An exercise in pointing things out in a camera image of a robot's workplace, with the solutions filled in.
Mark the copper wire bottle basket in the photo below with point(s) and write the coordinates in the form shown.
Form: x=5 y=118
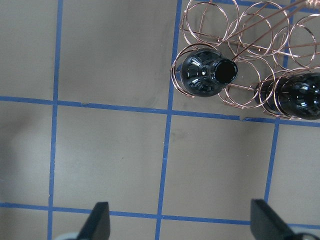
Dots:
x=266 y=40

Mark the far dark wine bottle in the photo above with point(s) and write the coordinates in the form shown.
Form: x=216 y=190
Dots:
x=295 y=96

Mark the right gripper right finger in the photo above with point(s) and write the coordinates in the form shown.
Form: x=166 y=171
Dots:
x=265 y=223

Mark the dark wine bottle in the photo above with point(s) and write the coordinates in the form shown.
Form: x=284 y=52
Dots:
x=295 y=96
x=205 y=72

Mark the near dark wine bottle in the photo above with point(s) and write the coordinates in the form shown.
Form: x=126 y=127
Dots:
x=205 y=72

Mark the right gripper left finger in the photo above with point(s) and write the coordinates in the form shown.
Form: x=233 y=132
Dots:
x=97 y=225

